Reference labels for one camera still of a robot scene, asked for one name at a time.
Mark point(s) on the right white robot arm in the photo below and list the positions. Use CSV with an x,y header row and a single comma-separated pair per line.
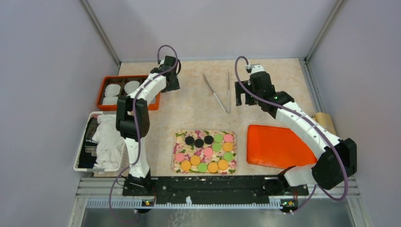
x,y
336,157

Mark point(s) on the pink cookie centre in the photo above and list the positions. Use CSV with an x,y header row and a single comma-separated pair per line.
x,y
208,152

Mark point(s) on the white cloth in basket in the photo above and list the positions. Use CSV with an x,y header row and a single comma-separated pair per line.
x,y
110,144

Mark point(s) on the green cookie top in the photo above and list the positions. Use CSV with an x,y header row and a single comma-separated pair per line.
x,y
218,138

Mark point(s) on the green cookie right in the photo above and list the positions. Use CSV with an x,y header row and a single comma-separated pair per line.
x,y
228,156

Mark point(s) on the white paper cup two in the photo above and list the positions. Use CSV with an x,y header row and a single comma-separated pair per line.
x,y
131,86

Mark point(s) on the white paper cup one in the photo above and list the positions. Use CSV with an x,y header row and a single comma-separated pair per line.
x,y
112,90

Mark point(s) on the black cookie three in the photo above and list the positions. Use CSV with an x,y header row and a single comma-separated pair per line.
x,y
208,139

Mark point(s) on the orange compartment box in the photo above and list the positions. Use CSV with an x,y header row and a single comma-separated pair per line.
x,y
121,80

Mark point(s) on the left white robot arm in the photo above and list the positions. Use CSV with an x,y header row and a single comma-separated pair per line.
x,y
132,117

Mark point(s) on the white plastic basket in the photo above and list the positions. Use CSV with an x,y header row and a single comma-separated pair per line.
x,y
86,156

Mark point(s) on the pink cookie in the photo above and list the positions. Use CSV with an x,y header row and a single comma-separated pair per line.
x,y
179,157
228,138
208,152

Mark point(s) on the pink cookie top right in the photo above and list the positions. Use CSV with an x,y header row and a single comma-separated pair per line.
x,y
228,138

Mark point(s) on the green cookie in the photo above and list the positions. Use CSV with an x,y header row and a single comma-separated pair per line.
x,y
216,147
228,156
218,138
202,167

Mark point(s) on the black cookie one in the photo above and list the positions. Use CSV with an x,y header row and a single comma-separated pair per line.
x,y
189,140

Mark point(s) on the orange box lid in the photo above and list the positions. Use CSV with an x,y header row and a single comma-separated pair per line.
x,y
276,147

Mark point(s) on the white paper cup three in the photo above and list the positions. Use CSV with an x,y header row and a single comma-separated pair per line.
x,y
110,100

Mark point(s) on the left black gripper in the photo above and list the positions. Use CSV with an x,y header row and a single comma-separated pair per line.
x,y
174,86

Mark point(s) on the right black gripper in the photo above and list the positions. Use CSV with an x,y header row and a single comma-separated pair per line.
x,y
239,91

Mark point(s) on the floral serving tray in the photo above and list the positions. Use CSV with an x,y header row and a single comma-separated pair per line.
x,y
189,151

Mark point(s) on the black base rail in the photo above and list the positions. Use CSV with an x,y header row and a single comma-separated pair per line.
x,y
212,190

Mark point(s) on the green cookie bottom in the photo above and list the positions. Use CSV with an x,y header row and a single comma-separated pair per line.
x,y
202,167

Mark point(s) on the pink cookie left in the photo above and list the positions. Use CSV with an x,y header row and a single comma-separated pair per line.
x,y
179,157

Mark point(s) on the metal serving tongs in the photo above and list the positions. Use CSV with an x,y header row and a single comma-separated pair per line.
x,y
217,91

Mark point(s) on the black cookie two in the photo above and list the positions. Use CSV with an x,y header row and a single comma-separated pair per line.
x,y
199,143

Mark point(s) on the orange cookie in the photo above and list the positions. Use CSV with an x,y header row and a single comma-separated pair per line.
x,y
228,146
223,164
186,165
212,167
195,160

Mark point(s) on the green cookie middle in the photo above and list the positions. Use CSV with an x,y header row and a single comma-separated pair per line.
x,y
216,147

